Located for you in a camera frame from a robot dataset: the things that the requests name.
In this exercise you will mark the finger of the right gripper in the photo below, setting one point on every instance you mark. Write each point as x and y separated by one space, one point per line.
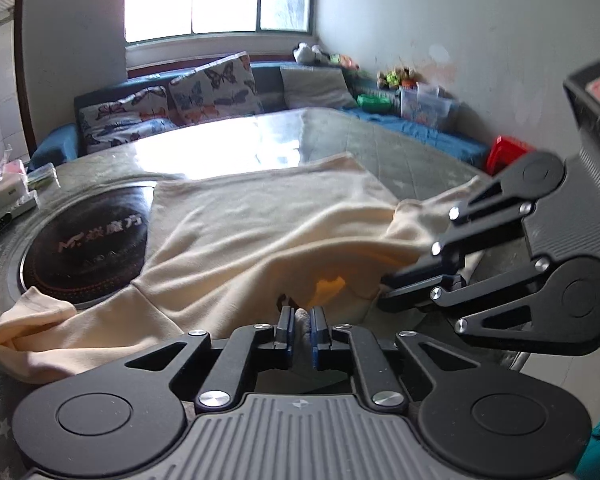
541 307
489 217

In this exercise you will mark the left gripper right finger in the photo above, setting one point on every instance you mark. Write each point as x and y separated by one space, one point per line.
473 415

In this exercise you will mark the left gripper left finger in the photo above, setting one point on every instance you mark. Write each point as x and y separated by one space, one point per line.
120 416

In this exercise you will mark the cream yellow garment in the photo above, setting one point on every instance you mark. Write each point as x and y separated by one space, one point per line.
221 253

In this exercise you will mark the red plastic stool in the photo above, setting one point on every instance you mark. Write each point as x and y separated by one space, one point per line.
504 151

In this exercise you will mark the clear plastic storage box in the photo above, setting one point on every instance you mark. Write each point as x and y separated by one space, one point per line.
428 109

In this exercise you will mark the brown plush toys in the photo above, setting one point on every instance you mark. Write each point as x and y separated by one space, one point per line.
400 77

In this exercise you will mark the black round induction cooktop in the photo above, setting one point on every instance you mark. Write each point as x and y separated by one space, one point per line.
92 246

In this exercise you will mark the green plastic basin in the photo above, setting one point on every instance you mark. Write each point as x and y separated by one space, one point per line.
374 104

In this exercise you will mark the grey cushion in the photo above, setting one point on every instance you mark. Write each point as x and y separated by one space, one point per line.
316 87

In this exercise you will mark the white tissue box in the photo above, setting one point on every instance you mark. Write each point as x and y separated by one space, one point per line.
15 197

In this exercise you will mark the green flat packet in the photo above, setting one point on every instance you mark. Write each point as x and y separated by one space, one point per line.
42 176

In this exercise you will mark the white plush toy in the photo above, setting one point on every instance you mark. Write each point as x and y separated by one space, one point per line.
310 55

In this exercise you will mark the butterfly pillow lying flat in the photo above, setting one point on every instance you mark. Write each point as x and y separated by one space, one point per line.
135 117

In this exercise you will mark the butterfly pillow standing upright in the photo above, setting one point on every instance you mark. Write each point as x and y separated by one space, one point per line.
222 89

